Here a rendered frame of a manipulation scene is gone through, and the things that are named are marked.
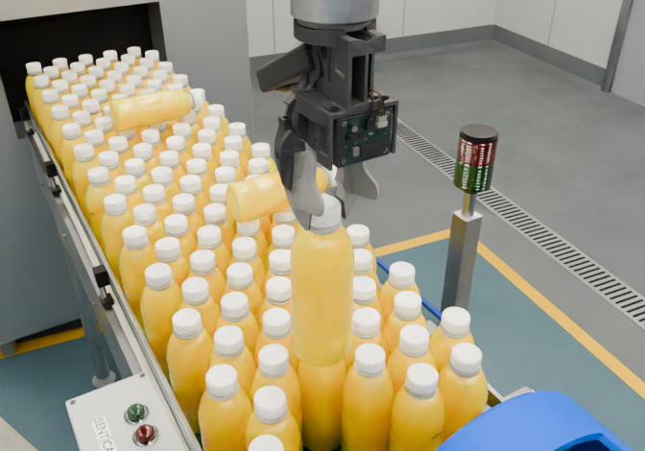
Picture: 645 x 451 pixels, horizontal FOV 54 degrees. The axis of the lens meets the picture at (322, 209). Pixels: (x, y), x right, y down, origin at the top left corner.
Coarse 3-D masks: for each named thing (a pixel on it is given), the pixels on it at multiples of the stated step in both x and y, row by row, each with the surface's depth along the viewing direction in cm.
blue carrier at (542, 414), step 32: (480, 416) 57; (512, 416) 56; (544, 416) 57; (576, 416) 58; (448, 448) 55; (480, 448) 54; (512, 448) 54; (544, 448) 53; (576, 448) 70; (608, 448) 64
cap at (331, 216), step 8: (328, 200) 66; (336, 200) 66; (328, 208) 64; (336, 208) 64; (312, 216) 64; (328, 216) 64; (336, 216) 64; (312, 224) 65; (320, 224) 64; (328, 224) 64
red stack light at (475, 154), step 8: (464, 144) 102; (472, 144) 101; (480, 144) 101; (488, 144) 101; (496, 144) 102; (464, 152) 103; (472, 152) 102; (480, 152) 101; (488, 152) 101; (464, 160) 103; (472, 160) 102; (480, 160) 102; (488, 160) 102
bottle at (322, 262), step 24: (312, 240) 65; (336, 240) 65; (312, 264) 65; (336, 264) 66; (312, 288) 67; (336, 288) 67; (312, 312) 69; (336, 312) 69; (312, 336) 70; (336, 336) 71; (312, 360) 72; (336, 360) 73
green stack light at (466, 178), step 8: (456, 160) 105; (456, 168) 106; (464, 168) 104; (472, 168) 103; (480, 168) 103; (488, 168) 103; (456, 176) 106; (464, 176) 104; (472, 176) 104; (480, 176) 104; (488, 176) 104; (456, 184) 107; (464, 184) 105; (472, 184) 104; (480, 184) 104; (488, 184) 105; (472, 192) 105; (480, 192) 105
